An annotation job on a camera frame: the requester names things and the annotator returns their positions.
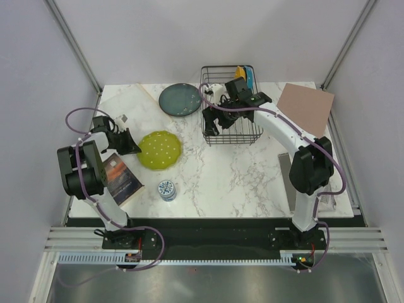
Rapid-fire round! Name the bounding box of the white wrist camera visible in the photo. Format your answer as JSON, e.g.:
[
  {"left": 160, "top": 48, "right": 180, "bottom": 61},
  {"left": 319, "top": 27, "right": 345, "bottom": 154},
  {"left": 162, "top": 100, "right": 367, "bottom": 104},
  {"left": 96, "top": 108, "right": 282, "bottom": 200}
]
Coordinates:
[
  {"left": 114, "top": 114, "right": 128, "bottom": 128},
  {"left": 204, "top": 83, "right": 226, "bottom": 105}
]

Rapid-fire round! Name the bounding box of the blue polka dot plate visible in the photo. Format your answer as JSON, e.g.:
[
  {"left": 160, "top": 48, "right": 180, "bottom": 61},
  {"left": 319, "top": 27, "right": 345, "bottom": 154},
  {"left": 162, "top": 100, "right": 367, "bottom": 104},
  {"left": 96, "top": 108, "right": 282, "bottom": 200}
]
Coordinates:
[{"left": 244, "top": 66, "right": 254, "bottom": 90}]

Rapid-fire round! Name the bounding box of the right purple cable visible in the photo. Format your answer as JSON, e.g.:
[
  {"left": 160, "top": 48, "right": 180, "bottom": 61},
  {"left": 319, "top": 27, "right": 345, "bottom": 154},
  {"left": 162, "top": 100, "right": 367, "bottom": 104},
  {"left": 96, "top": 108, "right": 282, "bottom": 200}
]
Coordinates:
[{"left": 198, "top": 82, "right": 348, "bottom": 274}]

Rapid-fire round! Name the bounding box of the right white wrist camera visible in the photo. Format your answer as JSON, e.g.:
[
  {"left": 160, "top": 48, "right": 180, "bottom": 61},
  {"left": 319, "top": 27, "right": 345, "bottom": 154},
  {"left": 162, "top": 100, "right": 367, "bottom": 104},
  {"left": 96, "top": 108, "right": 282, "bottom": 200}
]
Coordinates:
[{"left": 204, "top": 83, "right": 226, "bottom": 105}]

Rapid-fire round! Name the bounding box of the black wire dish rack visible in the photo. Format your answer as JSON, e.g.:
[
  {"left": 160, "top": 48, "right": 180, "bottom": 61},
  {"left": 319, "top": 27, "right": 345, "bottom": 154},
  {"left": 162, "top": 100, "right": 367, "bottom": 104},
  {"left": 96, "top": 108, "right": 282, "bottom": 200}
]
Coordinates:
[{"left": 199, "top": 64, "right": 264, "bottom": 146}]

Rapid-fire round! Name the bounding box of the grey metal bar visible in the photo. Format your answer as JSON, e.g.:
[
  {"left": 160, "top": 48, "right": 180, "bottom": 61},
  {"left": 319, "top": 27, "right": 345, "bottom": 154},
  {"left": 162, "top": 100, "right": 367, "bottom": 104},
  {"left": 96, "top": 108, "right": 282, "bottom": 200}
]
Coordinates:
[{"left": 278, "top": 153, "right": 297, "bottom": 213}]

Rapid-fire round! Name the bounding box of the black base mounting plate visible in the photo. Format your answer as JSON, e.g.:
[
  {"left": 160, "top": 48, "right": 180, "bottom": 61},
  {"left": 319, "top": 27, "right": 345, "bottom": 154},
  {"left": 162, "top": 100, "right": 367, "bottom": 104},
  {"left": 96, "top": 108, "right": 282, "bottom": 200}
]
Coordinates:
[{"left": 100, "top": 218, "right": 326, "bottom": 259}]

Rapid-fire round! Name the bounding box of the blue white ceramic cup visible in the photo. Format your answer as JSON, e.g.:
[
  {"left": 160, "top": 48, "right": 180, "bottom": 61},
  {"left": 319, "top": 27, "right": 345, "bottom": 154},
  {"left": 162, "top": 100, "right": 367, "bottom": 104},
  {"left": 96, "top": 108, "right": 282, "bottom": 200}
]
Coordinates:
[{"left": 157, "top": 180, "right": 177, "bottom": 202}]

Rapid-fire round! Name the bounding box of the orange polka dot plate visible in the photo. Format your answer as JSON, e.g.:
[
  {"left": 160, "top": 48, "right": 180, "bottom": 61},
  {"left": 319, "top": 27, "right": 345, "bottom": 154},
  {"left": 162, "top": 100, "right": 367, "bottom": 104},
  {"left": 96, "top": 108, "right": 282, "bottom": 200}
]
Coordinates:
[{"left": 234, "top": 66, "right": 247, "bottom": 81}]

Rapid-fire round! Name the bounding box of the white slotted cable duct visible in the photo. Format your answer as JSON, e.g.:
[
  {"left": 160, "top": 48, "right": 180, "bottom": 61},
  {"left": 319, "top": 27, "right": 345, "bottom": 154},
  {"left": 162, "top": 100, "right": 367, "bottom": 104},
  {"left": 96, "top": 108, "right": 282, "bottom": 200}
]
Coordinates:
[{"left": 57, "top": 251, "right": 306, "bottom": 266}]

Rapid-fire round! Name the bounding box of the white paper sheet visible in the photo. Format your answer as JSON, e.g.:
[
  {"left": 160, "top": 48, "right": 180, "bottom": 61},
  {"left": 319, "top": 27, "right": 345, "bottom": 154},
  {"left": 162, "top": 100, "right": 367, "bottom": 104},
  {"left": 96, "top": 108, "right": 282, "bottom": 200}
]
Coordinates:
[{"left": 316, "top": 176, "right": 354, "bottom": 218}]

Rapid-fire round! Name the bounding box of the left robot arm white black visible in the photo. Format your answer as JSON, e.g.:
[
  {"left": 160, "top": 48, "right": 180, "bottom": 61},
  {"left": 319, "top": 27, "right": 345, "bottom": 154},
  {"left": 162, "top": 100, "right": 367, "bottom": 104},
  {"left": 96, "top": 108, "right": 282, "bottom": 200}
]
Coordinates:
[{"left": 57, "top": 116, "right": 141, "bottom": 248}]

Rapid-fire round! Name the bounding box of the green polka dot plate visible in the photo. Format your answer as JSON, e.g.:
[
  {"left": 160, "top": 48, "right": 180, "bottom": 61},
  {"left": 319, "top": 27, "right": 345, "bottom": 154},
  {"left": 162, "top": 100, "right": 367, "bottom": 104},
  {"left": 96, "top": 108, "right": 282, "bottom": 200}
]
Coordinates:
[{"left": 137, "top": 131, "right": 182, "bottom": 170}]

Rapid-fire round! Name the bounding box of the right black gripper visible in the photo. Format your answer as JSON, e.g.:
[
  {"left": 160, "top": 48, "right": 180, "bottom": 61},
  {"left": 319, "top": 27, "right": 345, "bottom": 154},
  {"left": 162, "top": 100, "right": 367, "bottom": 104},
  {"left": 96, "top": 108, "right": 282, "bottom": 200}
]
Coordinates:
[{"left": 201, "top": 96, "right": 239, "bottom": 137}]

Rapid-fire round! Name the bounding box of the dark hardcover book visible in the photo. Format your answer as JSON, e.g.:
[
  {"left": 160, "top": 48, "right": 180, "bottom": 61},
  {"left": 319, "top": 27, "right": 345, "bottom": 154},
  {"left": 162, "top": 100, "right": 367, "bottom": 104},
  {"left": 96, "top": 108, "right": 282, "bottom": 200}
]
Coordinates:
[{"left": 104, "top": 153, "right": 145, "bottom": 207}]

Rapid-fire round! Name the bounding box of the dark grey round plate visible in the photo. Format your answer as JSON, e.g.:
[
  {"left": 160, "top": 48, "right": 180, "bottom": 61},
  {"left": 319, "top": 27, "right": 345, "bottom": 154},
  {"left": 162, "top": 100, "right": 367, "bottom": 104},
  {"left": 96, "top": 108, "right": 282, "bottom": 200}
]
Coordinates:
[{"left": 158, "top": 83, "right": 202, "bottom": 117}]

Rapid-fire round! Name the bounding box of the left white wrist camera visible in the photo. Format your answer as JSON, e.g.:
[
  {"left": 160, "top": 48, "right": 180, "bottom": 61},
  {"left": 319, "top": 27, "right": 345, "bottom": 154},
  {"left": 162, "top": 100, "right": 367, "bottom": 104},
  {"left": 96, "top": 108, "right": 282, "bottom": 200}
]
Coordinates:
[{"left": 114, "top": 114, "right": 128, "bottom": 128}]

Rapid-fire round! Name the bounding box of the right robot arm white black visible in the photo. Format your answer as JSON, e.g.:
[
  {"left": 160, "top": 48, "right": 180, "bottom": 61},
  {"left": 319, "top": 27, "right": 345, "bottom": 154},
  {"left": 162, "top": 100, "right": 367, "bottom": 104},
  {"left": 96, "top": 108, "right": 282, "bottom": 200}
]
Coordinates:
[{"left": 198, "top": 77, "right": 336, "bottom": 249}]

